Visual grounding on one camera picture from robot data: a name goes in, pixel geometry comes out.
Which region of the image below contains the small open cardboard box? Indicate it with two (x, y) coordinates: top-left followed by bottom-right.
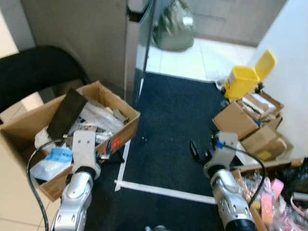
(213, 91), (285, 141)

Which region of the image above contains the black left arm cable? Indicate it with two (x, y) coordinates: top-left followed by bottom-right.
(26, 139), (74, 231)

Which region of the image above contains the yellow lidded bin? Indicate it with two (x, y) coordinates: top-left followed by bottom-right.
(222, 49), (278, 102)

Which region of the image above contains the grey metal cabinet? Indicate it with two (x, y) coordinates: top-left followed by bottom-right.
(124, 0), (155, 107)

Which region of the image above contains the pink package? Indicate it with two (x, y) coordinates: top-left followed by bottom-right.
(260, 179), (285, 226)

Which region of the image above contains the black chair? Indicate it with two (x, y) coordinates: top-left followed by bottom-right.
(0, 46), (90, 114)

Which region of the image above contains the pale left wrist camera mount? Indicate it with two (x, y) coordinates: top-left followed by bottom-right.
(71, 130), (97, 169)

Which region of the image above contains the black floor mat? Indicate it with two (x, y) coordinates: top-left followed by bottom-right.
(83, 72), (290, 231)

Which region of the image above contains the olive green bag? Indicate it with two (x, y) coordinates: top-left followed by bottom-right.
(153, 0), (196, 51)

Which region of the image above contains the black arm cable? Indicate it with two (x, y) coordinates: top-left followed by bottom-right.
(26, 139), (74, 231)
(218, 141), (267, 194)

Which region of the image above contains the cardboard box yellow sticker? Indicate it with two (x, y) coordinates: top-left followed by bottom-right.
(240, 124), (294, 162)

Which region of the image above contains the pale wrist camera mount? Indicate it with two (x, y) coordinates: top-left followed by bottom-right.
(211, 132), (239, 167)
(71, 130), (97, 169)

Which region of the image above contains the large open cardboard box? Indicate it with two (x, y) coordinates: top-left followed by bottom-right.
(0, 80), (141, 202)

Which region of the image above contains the clear plastic packaging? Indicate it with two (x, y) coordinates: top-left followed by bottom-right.
(78, 100), (127, 136)

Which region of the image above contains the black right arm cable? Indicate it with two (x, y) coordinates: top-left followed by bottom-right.
(218, 141), (267, 194)

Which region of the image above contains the black flat panel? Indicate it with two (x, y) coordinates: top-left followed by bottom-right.
(46, 88), (89, 141)

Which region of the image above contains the cardboard box of pink packs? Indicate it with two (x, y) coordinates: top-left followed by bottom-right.
(230, 158), (308, 231)

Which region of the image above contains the white plastic bag blue print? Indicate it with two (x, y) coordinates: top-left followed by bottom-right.
(30, 146), (74, 181)

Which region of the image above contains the pale right wrist camera mount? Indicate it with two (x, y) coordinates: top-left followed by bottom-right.
(211, 132), (239, 167)

